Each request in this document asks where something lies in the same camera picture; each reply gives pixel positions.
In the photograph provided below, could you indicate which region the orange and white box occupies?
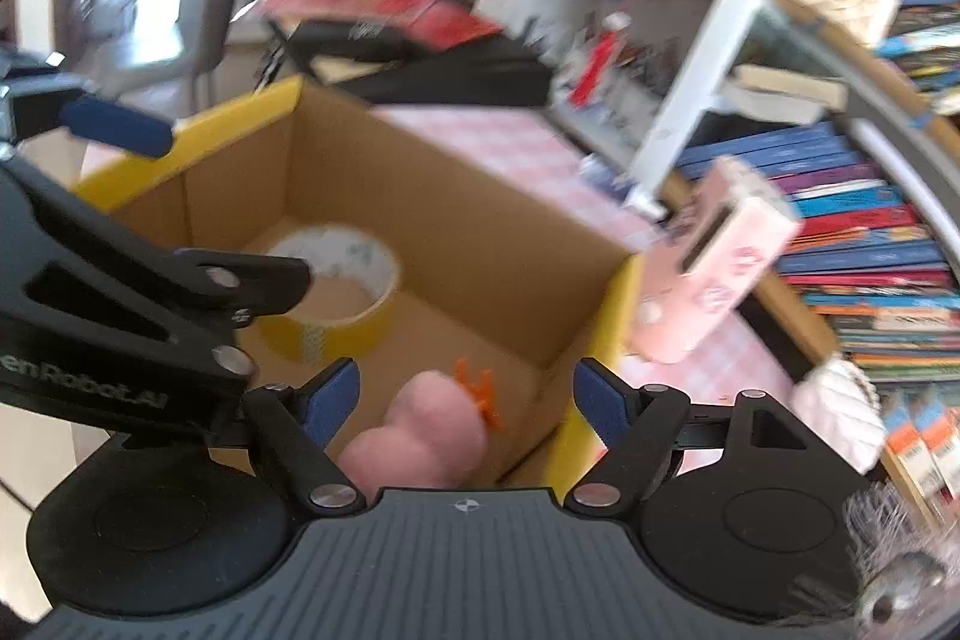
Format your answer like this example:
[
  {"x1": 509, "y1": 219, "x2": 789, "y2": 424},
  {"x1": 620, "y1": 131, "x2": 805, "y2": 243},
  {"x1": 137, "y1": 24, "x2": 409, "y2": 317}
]
[
  {"x1": 922, "y1": 396, "x2": 960, "y2": 525},
  {"x1": 879, "y1": 385, "x2": 935, "y2": 506}
]

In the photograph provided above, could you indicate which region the flat lying book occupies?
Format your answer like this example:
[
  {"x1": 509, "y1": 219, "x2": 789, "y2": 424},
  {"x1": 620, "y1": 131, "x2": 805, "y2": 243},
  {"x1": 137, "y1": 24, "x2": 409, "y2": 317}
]
[
  {"x1": 721, "y1": 81, "x2": 833, "y2": 127},
  {"x1": 731, "y1": 61, "x2": 850, "y2": 109}
]

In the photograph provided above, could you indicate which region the pink plush toy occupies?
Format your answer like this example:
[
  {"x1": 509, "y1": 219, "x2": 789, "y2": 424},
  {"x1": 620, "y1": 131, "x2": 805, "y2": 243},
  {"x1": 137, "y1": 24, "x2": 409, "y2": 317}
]
[{"x1": 337, "y1": 356, "x2": 503, "y2": 492}]

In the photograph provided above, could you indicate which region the white wooden bookshelf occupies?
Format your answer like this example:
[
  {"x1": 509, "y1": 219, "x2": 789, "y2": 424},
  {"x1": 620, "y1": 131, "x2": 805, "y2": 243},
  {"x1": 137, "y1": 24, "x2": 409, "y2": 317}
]
[{"x1": 358, "y1": 0, "x2": 960, "y2": 536}]

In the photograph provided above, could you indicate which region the yellow cardboard box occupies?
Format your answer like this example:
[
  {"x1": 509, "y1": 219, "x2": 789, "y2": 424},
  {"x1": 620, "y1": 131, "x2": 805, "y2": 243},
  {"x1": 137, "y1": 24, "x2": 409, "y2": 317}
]
[{"x1": 75, "y1": 74, "x2": 647, "y2": 492}]

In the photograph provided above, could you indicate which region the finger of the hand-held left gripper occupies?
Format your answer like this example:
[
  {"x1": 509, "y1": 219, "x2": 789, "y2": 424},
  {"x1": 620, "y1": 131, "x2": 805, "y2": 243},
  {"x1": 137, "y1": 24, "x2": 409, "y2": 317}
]
[
  {"x1": 0, "y1": 160, "x2": 313, "y2": 390},
  {"x1": 0, "y1": 46, "x2": 176, "y2": 159}
]

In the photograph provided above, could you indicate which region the pink cylindrical appliance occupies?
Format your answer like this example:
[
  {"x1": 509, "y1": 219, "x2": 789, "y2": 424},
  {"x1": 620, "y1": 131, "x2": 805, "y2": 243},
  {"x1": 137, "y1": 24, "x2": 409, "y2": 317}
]
[{"x1": 628, "y1": 155, "x2": 805, "y2": 365}]

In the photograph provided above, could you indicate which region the row of colourful books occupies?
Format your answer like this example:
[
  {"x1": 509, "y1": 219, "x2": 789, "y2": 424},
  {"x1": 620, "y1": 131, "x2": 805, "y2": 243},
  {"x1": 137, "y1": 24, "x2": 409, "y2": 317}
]
[{"x1": 675, "y1": 119, "x2": 960, "y2": 386}]

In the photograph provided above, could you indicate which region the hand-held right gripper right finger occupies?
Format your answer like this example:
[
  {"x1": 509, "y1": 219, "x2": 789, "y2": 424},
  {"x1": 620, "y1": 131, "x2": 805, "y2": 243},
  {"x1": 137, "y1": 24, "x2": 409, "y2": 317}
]
[{"x1": 562, "y1": 356, "x2": 820, "y2": 518}]

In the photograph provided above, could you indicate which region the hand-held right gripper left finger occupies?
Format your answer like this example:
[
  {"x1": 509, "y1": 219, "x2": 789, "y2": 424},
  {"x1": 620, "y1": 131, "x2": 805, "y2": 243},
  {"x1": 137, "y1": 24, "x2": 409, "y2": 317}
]
[{"x1": 244, "y1": 357, "x2": 368, "y2": 516}]

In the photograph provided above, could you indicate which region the white quilted pouch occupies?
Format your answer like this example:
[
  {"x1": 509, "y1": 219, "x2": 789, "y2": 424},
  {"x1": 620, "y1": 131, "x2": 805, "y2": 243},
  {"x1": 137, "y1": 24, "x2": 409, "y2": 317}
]
[{"x1": 791, "y1": 357, "x2": 887, "y2": 474}]

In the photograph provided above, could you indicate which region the red and white toy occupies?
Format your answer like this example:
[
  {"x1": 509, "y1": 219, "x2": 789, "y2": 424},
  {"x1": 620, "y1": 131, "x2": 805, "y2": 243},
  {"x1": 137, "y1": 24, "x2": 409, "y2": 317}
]
[{"x1": 571, "y1": 29, "x2": 629, "y2": 110}]

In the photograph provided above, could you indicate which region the yellow tape roll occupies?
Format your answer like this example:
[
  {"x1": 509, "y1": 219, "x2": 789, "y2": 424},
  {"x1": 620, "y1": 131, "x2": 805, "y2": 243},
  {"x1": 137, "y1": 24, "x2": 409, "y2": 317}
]
[{"x1": 251, "y1": 224, "x2": 403, "y2": 372}]

